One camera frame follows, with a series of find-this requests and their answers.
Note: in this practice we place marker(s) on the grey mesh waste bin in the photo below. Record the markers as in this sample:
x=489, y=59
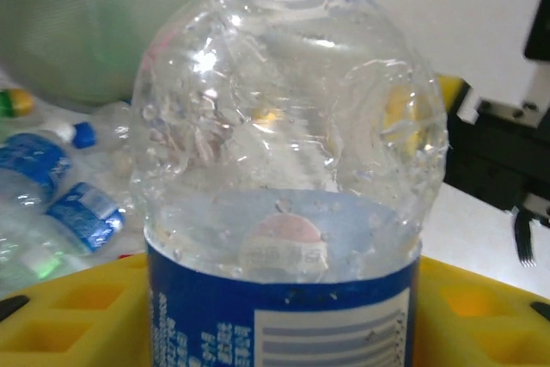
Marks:
x=86, y=62

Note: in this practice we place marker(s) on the clear bottle blue barcode label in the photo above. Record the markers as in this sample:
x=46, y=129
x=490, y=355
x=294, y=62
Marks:
x=86, y=216
x=279, y=126

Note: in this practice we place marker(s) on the white-capped blue label bottle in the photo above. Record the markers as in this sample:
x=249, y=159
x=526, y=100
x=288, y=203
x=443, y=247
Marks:
x=30, y=160

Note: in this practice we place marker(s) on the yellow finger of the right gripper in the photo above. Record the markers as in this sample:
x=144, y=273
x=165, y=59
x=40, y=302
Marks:
x=449, y=94

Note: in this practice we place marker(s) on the green Sprite bottle yellow cap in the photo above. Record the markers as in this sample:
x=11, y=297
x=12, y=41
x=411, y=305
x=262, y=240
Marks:
x=15, y=102

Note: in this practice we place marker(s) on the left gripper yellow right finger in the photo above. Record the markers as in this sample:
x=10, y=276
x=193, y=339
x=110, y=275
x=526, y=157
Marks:
x=472, y=332

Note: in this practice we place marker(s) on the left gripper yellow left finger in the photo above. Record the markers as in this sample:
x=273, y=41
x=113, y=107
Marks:
x=64, y=332

